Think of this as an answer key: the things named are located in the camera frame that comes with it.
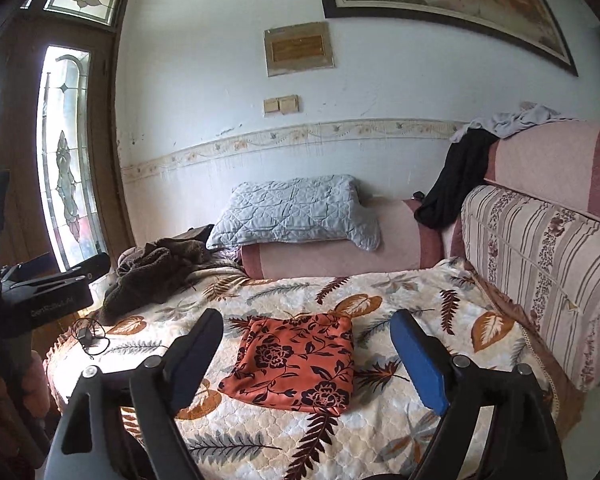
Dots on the brown fleece garment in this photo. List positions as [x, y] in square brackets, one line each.
[145, 275]

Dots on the orange floral garment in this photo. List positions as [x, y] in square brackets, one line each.
[290, 360]

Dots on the striped floral sofa cushion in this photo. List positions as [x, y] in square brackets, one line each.
[540, 260]

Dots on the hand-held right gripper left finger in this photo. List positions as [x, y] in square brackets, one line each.
[190, 370]

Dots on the leaf print fleece blanket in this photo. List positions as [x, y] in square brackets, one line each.
[290, 290]

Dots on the black garment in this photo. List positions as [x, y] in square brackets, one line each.
[455, 180]

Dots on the wide beige wall switch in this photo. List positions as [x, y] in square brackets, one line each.
[289, 104]

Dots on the pink sofa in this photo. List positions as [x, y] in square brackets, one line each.
[330, 255]

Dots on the framed wall plaque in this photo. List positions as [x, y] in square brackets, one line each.
[300, 49]

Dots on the small beige wall switch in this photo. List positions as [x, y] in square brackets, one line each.
[271, 106]

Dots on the lavender garment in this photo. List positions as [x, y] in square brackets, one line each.
[520, 120]

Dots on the purple striped cloth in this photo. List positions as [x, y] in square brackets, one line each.
[227, 258]

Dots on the grey quilted pillow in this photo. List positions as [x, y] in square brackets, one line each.
[290, 210]

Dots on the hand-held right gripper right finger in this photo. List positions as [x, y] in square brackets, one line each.
[420, 365]

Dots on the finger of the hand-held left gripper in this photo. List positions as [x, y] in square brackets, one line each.
[92, 266]

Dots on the wooden stained glass door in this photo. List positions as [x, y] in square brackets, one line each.
[100, 160]

